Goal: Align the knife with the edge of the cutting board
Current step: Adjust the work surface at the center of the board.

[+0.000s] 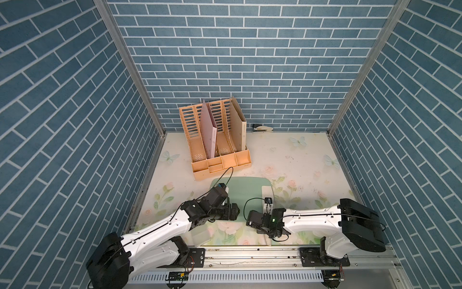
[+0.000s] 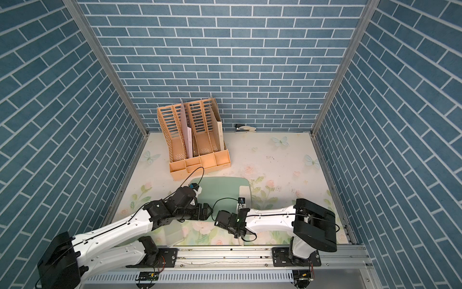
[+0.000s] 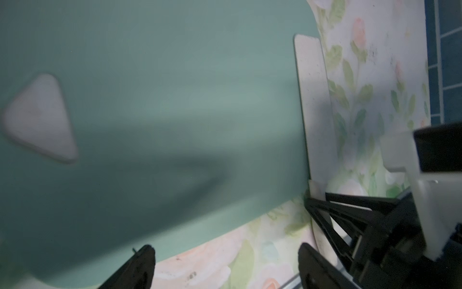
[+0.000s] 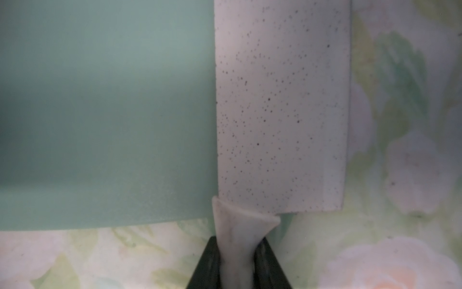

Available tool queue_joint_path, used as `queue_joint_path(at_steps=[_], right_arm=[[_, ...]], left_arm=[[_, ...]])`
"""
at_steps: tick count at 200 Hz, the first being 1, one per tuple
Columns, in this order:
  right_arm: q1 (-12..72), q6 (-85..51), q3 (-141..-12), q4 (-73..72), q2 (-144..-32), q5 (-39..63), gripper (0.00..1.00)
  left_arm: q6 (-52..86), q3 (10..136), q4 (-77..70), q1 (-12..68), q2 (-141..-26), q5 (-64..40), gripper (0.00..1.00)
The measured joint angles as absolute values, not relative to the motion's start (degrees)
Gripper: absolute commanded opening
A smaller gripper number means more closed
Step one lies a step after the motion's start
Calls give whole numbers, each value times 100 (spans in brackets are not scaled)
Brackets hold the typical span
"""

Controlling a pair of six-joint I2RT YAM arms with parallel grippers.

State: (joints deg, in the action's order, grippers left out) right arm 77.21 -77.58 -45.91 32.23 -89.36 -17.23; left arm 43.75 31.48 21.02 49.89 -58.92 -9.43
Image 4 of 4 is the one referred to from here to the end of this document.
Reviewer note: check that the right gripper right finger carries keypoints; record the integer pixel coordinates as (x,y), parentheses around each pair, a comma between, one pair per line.
(268,273)

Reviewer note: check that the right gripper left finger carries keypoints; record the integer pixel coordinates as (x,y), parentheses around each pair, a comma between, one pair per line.
(207,272)

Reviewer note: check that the green cutting board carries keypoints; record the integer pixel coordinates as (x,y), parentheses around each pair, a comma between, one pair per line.
(108,113)

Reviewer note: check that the floral table mat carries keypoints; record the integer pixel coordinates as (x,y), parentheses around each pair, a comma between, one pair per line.
(401,224)

